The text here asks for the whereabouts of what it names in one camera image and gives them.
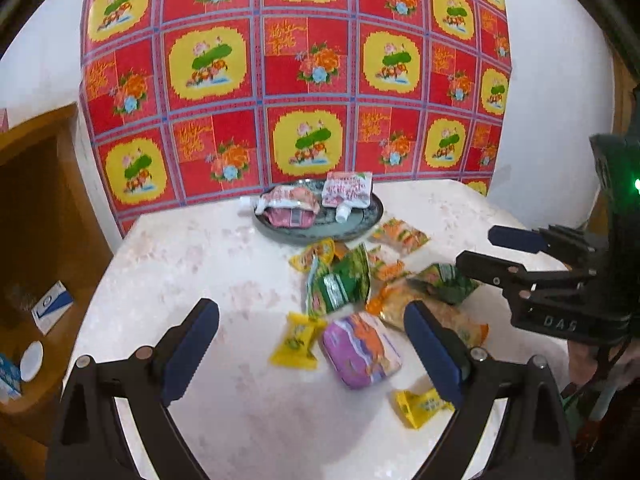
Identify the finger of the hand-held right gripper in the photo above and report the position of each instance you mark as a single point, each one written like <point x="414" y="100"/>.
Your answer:
<point x="515" y="237"/>
<point x="490" y="270"/>

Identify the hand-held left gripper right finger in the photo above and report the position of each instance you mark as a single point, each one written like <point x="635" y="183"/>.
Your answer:
<point x="435" y="357"/>

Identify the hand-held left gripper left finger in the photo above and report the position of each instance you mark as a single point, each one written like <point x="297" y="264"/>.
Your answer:
<point x="192" y="352"/>

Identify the clear cracker packet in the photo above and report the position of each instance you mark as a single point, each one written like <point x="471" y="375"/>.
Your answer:
<point x="452" y="322"/>

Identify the green snack packet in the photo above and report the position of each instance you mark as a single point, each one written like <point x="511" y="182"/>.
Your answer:
<point x="445" y="280"/>
<point x="340" y="282"/>

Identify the yellow candy packet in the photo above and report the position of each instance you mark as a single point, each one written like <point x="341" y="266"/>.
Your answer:
<point x="295" y="345"/>
<point x="420" y="406"/>

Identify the purple snack packet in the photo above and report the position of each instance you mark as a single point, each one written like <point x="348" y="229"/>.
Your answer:
<point x="360" y="355"/>

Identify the orange snack packet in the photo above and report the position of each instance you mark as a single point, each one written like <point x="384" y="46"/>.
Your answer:
<point x="400" y="235"/>

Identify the clear cartoon gummy packet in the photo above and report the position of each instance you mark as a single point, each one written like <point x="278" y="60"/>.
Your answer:
<point x="387" y="270"/>

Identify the dark patterned plate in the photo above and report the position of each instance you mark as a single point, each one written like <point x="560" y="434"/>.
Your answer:
<point x="352" y="229"/>

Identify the yellow snack packet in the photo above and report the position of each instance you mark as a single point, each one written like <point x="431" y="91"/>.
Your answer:
<point x="312" y="257"/>

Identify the person's right hand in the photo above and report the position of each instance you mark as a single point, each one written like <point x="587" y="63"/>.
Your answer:
<point x="585" y="365"/>

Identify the colourful floor mat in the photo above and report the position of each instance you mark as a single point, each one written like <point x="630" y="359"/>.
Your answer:
<point x="580" y="415"/>

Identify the blue and white box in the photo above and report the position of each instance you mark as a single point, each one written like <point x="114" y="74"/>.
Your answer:
<point x="50" y="307"/>

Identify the white round lid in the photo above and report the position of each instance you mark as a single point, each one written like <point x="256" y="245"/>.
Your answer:
<point x="31" y="360"/>

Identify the pink spouted pouch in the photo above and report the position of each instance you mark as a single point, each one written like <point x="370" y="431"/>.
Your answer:
<point x="347" y="190"/>
<point x="290" y="215"/>

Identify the blue and white carton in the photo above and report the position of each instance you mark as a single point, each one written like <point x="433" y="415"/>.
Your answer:
<point x="10" y="380"/>

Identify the wooden cabinet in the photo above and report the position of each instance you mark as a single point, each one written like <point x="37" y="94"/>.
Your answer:
<point x="40" y="210"/>

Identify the red floral printed cloth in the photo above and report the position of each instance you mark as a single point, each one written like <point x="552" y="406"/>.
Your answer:
<point x="310" y="85"/>

